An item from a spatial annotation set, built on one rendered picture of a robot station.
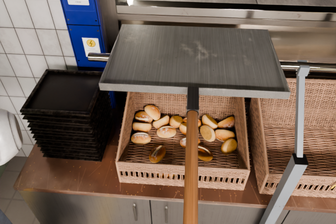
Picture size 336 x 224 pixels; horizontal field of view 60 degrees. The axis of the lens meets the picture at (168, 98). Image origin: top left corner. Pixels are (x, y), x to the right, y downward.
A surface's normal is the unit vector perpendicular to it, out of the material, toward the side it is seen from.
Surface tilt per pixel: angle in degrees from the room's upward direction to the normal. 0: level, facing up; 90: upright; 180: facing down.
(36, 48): 90
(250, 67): 3
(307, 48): 70
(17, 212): 0
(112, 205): 90
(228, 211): 90
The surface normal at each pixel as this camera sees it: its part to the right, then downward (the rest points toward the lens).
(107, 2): -0.07, 0.68
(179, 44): 0.00, -0.70
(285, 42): -0.07, 0.39
